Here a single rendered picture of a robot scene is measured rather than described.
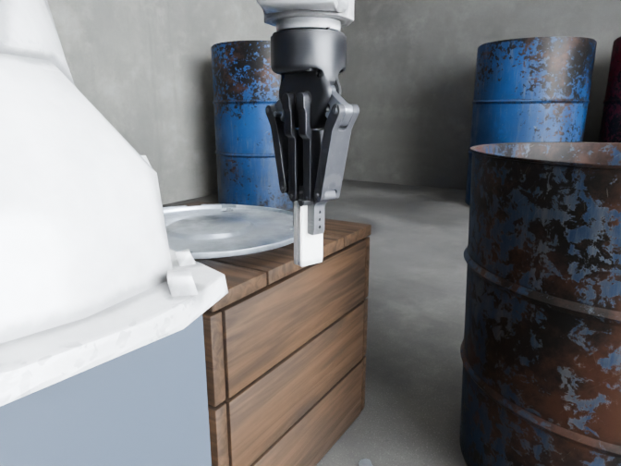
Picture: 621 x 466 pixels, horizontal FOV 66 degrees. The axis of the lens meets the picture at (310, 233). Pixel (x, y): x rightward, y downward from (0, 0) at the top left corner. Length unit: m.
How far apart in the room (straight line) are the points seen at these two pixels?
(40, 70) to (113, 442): 0.18
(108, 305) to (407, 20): 3.54
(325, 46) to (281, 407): 0.44
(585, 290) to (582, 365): 0.09
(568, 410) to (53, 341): 0.58
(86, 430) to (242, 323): 0.30
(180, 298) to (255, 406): 0.42
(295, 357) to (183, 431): 0.37
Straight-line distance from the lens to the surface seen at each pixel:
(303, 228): 0.50
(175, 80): 3.00
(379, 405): 0.95
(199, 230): 0.66
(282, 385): 0.65
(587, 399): 0.65
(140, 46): 2.87
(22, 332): 0.19
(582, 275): 0.59
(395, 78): 3.66
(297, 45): 0.47
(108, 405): 0.27
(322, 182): 0.47
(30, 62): 0.25
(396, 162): 3.66
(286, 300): 0.61
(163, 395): 0.29
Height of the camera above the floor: 0.53
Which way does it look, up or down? 14 degrees down
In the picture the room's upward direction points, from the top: straight up
